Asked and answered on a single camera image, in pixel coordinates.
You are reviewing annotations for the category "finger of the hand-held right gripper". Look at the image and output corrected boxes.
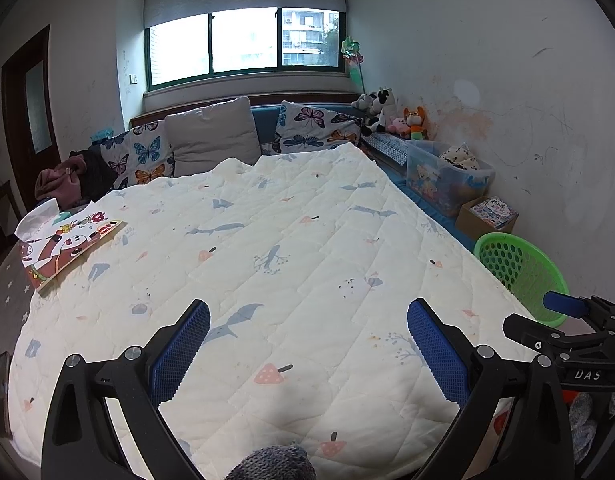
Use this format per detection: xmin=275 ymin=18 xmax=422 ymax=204
xmin=542 ymin=291 xmax=615 ymax=333
xmin=502 ymin=312 xmax=605 ymax=361

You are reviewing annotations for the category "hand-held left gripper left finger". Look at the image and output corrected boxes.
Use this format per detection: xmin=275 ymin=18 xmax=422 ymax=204
xmin=40 ymin=299 xmax=212 ymax=480

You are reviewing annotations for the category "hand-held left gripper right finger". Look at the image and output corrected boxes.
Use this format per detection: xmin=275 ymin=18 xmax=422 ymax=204
xmin=406 ymin=298 xmax=574 ymax=480

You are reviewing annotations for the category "green plastic basket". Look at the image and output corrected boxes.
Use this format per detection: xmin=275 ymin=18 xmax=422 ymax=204
xmin=475 ymin=232 xmax=571 ymax=326

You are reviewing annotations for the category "person's right hand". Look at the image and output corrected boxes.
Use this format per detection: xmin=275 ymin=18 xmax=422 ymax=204
xmin=567 ymin=392 xmax=613 ymax=466

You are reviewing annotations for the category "person's left hand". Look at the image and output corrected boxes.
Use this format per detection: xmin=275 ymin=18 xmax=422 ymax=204
xmin=225 ymin=444 xmax=315 ymax=480

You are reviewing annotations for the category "cardboard box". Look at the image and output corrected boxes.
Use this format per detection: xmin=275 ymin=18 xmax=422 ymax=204
xmin=455 ymin=196 xmax=519 ymax=241

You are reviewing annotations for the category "panda picture book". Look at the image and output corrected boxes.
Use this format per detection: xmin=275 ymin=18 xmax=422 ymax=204
xmin=18 ymin=212 xmax=128 ymax=295

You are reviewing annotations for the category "cream printed quilt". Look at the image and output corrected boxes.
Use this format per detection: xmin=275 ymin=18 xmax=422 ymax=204
xmin=8 ymin=142 xmax=543 ymax=480

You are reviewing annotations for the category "clear storage box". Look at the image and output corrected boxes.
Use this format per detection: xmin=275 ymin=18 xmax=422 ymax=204
xmin=405 ymin=140 xmax=495 ymax=218

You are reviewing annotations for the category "spotted cloth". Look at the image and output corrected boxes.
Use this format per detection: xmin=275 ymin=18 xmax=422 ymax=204
xmin=440 ymin=142 xmax=481 ymax=170

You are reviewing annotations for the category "dark clothing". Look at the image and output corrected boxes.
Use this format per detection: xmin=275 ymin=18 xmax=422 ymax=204
xmin=70 ymin=150 xmax=118 ymax=206

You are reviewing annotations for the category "butterfly print pillow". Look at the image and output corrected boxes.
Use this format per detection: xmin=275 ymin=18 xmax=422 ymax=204
xmin=98 ymin=121 xmax=176 ymax=191
xmin=272 ymin=100 xmax=365 ymax=156

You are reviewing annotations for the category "pink clothing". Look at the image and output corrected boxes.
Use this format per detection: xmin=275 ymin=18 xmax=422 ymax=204
xmin=35 ymin=156 xmax=88 ymax=201

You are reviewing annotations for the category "blue patterned folded mat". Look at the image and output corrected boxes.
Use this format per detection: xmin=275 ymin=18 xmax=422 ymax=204
xmin=360 ymin=132 xmax=413 ymax=166

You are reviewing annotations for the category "grey pillow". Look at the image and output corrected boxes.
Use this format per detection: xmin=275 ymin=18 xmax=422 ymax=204
xmin=164 ymin=96 xmax=261 ymax=178

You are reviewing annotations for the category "orange fox plush toy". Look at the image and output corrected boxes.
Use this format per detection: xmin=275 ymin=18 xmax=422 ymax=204
xmin=403 ymin=106 xmax=431 ymax=142

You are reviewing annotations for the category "blue padded headboard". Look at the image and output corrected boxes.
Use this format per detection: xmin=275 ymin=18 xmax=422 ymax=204
xmin=251 ymin=105 xmax=283 ymax=157

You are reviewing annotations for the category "cow plush toy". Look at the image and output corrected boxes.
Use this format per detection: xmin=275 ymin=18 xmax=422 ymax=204
xmin=361 ymin=87 xmax=401 ymax=136

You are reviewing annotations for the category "grey plush toy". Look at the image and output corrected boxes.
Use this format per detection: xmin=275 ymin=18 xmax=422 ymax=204
xmin=351 ymin=92 xmax=381 ymax=113

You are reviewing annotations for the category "dark wooden door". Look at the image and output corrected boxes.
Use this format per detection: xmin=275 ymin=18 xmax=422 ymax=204
xmin=0 ymin=25 xmax=63 ymax=186

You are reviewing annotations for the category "green pinwheel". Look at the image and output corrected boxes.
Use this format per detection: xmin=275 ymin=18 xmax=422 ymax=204
xmin=340 ymin=35 xmax=368 ymax=92

